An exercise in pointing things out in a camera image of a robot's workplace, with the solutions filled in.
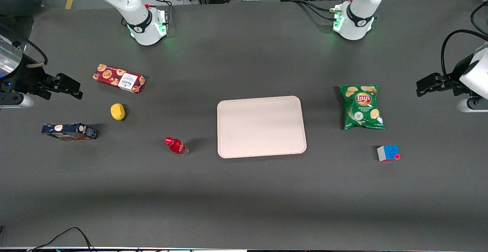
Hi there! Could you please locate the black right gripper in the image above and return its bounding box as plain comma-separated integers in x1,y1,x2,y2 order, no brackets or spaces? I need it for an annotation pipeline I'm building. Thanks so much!
0,56,83,101

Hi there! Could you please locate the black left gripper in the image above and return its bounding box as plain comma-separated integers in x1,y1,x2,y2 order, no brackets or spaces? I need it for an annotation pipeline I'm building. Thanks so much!
416,54,474,97

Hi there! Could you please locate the red coke bottle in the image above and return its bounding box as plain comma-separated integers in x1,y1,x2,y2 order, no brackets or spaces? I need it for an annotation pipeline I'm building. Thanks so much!
164,136,189,157

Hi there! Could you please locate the pale pink plastic tray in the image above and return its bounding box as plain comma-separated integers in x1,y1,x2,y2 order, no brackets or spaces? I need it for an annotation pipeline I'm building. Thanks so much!
217,96,307,159

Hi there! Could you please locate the dark blue snack box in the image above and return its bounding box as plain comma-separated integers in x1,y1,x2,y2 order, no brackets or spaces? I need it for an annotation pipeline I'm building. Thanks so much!
41,122,98,141

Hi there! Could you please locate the red cookie box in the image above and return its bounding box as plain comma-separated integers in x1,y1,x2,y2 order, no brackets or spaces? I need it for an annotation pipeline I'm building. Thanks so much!
92,64,147,94

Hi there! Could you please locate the yellow lemon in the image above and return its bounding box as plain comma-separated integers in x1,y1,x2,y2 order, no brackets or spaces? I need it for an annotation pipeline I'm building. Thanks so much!
110,103,126,121

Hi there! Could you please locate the green Lay's chips bag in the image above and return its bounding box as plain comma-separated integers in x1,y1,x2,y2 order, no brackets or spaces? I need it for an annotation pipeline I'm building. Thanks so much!
339,84,386,131

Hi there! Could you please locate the colourful Rubik's cube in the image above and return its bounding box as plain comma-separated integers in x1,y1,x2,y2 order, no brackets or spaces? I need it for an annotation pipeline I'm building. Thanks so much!
377,145,401,162

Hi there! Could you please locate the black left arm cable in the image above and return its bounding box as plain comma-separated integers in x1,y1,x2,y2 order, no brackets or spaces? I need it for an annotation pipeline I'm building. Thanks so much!
441,29,488,87

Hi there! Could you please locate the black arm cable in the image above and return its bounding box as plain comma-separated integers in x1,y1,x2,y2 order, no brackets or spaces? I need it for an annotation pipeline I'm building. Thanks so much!
11,37,49,69
441,29,488,87

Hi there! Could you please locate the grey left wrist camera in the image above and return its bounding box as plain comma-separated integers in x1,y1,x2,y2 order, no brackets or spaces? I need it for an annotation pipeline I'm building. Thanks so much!
457,96,488,113

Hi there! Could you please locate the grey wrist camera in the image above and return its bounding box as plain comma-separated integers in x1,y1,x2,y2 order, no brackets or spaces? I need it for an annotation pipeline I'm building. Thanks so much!
0,93,35,110
457,96,488,113

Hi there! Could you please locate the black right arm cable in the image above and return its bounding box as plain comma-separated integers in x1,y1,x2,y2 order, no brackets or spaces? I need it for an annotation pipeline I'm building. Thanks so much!
11,37,49,69

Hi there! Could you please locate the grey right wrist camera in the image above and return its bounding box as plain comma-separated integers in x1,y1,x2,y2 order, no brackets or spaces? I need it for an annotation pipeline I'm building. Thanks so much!
0,93,35,110

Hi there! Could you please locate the black cable at table corner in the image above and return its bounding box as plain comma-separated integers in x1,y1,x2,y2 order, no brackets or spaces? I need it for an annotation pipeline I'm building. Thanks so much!
470,0,488,37

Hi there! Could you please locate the black cables to arm base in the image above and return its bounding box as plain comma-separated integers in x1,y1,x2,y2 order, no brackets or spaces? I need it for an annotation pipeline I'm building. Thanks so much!
289,0,342,21

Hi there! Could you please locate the black cable at table edge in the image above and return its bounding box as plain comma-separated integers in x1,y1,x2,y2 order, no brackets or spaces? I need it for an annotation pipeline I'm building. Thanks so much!
26,227,95,252

